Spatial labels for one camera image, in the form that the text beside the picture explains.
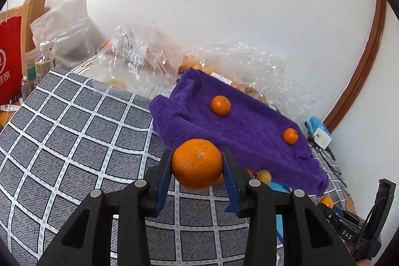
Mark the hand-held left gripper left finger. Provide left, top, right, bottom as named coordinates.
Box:
left=37, top=149, right=174, bottom=266

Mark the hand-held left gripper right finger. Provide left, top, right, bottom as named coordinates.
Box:
left=222, top=150, right=357, bottom=266

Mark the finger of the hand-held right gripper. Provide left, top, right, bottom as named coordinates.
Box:
left=317, top=204, right=343, bottom=224

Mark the yellow longan fruit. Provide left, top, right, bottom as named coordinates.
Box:
left=256, top=170, right=272, bottom=185

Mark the large orange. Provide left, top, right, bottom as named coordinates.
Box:
left=172, top=139, right=224, bottom=190

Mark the small orange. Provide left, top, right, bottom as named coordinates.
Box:
left=282, top=128, right=299, bottom=146
left=210, top=95, right=232, bottom=116

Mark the blue box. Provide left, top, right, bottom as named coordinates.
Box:
left=270, top=181, right=293, bottom=193

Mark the purple towel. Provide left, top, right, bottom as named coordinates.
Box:
left=149, top=68, right=330, bottom=213

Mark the blue white tissue pack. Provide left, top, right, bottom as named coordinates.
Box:
left=304, top=116, right=331, bottom=150

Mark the grey checkered bedsheet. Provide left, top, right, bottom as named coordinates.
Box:
left=0, top=52, right=357, bottom=266

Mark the clear bag of longans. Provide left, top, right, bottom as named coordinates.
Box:
left=199, top=42, right=316, bottom=124

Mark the clear bag of oranges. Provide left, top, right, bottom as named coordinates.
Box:
left=178, top=55, right=207, bottom=74

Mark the clear plastic bag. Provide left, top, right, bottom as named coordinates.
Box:
left=93, top=23, right=185, bottom=92

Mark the clear plastic bottle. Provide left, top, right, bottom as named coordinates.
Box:
left=35, top=41, right=56, bottom=83

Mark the white carton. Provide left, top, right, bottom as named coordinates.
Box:
left=23, top=48, right=41, bottom=80

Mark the white plastic bag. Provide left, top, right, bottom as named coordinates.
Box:
left=30, top=0, right=96, bottom=70

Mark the red bag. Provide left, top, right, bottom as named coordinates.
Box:
left=0, top=16, right=24, bottom=105

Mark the black cable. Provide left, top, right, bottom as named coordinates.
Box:
left=310, top=141, right=344, bottom=181

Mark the brown door frame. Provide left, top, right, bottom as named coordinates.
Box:
left=322, top=0, right=387, bottom=133

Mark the wooden frame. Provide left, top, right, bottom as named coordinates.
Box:
left=0, top=0, right=47, bottom=52

